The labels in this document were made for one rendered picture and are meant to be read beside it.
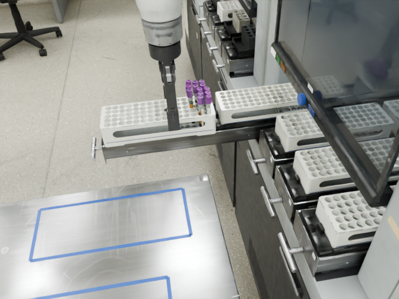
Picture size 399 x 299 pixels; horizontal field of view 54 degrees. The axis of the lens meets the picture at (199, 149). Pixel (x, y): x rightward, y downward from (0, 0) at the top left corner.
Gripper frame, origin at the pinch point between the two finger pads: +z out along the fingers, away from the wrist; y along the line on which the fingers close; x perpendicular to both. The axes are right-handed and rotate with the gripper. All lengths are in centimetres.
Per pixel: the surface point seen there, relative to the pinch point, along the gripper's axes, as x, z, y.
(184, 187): 0.7, 9.4, 19.4
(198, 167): 13, 91, -71
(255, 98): 24.9, 4.9, -8.2
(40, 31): -101, 81, -255
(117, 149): -16.7, 12.4, -1.8
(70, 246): -25.4, 9.4, 32.1
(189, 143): 4.1, 13.8, -2.2
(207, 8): 24, 10, -93
